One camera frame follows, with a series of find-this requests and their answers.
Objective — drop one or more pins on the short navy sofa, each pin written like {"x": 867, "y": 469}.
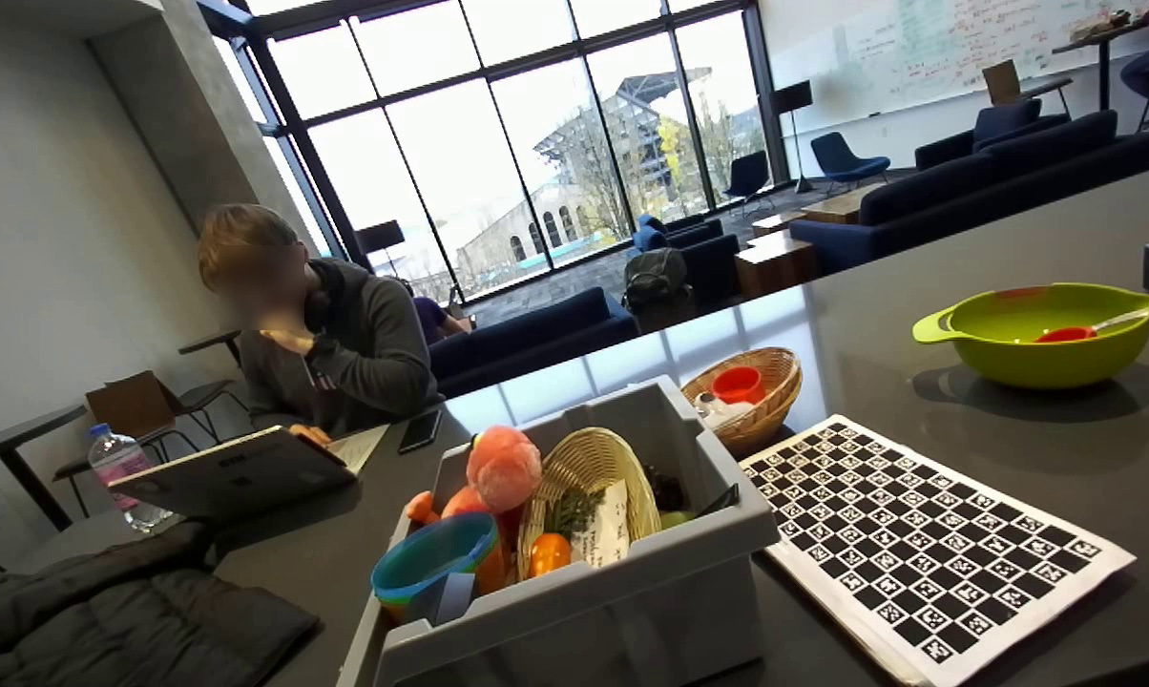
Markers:
{"x": 519, "y": 339}

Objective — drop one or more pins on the dark backpack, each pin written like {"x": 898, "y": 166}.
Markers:
{"x": 657, "y": 290}

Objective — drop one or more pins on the pink plush toy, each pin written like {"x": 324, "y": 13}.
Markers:
{"x": 502, "y": 464}

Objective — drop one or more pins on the person in purple top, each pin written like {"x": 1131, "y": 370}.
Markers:
{"x": 428, "y": 316}

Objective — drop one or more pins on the navy armchair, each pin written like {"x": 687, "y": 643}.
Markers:
{"x": 708, "y": 263}

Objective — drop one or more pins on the red plastic cup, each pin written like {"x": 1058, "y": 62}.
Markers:
{"x": 738, "y": 382}

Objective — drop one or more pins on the black smartphone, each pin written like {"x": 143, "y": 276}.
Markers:
{"x": 418, "y": 433}

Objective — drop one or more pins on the white toy piece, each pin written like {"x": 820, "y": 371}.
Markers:
{"x": 604, "y": 522}

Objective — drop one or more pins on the orange toy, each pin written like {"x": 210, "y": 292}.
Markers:
{"x": 451, "y": 501}

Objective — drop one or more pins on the small orange toy fruit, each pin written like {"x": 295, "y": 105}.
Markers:
{"x": 547, "y": 557}

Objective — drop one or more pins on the wooden coffee table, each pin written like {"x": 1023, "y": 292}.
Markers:
{"x": 772, "y": 267}

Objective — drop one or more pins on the seated person in grey sweater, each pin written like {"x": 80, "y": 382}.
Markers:
{"x": 357, "y": 346}

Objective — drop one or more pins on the white paper sheet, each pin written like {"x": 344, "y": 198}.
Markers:
{"x": 360, "y": 443}

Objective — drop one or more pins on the dark lounge chair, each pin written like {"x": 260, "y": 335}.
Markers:
{"x": 748, "y": 172}

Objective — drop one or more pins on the blue plastic cup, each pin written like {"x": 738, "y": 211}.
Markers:
{"x": 423, "y": 559}

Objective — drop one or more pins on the grey plastic bin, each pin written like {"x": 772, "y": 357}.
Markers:
{"x": 622, "y": 614}

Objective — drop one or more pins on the large black framed window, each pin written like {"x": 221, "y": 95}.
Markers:
{"x": 474, "y": 83}

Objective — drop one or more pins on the blue lounge chair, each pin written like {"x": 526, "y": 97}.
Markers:
{"x": 841, "y": 156}

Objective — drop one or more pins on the grey open laptop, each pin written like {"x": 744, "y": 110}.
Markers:
{"x": 232, "y": 475}

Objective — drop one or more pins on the black white calibration board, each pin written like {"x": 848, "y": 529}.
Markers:
{"x": 927, "y": 549}

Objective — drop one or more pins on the long navy sofa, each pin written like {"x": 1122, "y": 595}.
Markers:
{"x": 977, "y": 193}

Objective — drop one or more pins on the brown chair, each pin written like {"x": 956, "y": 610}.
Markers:
{"x": 134, "y": 404}

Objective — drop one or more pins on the green plastic bowl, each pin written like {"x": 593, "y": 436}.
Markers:
{"x": 1042, "y": 366}

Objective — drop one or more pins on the clear plastic water bottle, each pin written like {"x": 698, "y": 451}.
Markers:
{"x": 114, "y": 459}

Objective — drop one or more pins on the wooden chair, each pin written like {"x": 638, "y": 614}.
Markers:
{"x": 1000, "y": 83}

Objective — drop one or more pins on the dark grey puffer jacket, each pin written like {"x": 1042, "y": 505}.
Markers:
{"x": 114, "y": 623}

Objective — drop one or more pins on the dark side table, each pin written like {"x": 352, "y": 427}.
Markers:
{"x": 12, "y": 441}

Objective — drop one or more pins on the high dark table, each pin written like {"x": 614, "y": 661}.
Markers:
{"x": 1100, "y": 40}

